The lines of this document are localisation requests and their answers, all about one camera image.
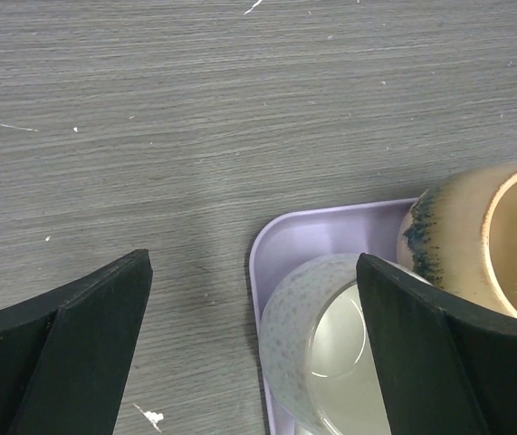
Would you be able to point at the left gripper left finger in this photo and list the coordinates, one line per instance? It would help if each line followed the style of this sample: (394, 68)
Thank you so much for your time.
(65, 355)

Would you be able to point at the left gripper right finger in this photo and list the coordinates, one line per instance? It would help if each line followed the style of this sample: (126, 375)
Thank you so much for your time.
(444, 365)

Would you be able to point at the white ceramic mug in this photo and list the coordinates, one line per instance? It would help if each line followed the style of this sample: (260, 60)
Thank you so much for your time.
(315, 351)

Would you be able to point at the beige ceramic mug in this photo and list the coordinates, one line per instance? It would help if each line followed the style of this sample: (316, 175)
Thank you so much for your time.
(461, 236)

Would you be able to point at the lilac plastic tray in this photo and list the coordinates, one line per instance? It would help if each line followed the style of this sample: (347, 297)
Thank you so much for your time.
(298, 237)

